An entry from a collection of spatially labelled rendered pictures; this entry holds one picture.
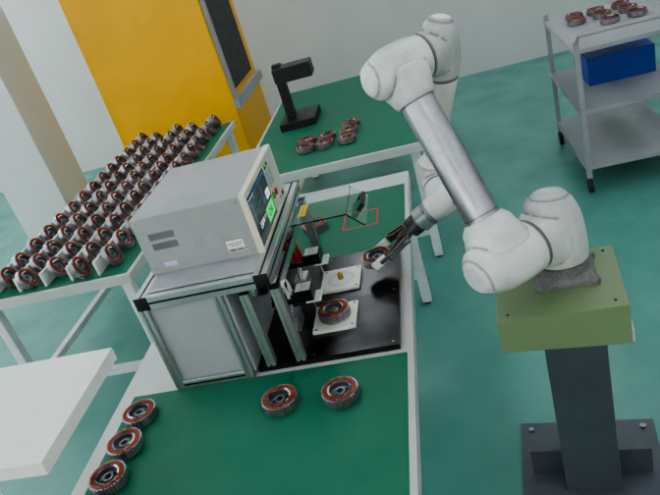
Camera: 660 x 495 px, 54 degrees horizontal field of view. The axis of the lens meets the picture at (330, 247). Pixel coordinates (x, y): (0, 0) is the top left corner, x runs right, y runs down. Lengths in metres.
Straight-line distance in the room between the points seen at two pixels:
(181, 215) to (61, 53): 6.26
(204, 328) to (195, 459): 0.40
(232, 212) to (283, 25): 5.47
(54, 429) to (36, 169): 4.57
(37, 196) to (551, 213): 4.87
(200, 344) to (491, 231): 0.98
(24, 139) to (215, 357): 4.02
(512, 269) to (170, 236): 1.04
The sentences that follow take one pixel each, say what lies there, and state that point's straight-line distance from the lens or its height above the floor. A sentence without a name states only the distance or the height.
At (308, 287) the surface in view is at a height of 0.92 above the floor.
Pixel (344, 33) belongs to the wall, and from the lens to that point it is 7.31.
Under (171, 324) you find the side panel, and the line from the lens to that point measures 2.14.
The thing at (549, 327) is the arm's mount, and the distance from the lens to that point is 1.92.
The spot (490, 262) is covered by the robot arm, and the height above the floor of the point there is 1.06.
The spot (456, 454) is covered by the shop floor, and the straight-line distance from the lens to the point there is 2.76.
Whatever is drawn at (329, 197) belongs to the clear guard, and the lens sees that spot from 2.42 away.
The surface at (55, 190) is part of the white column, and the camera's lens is 5.99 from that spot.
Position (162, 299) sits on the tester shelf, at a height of 1.10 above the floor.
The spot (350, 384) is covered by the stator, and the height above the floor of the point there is 0.78.
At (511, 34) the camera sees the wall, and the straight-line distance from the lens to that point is 7.39.
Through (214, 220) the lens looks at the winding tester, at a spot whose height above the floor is 1.26.
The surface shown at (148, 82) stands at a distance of 5.86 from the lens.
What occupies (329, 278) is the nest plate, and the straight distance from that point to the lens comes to 2.48.
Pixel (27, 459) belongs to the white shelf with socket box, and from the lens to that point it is 1.51.
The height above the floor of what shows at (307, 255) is 0.92.
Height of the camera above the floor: 1.99
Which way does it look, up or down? 27 degrees down
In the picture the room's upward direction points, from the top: 18 degrees counter-clockwise
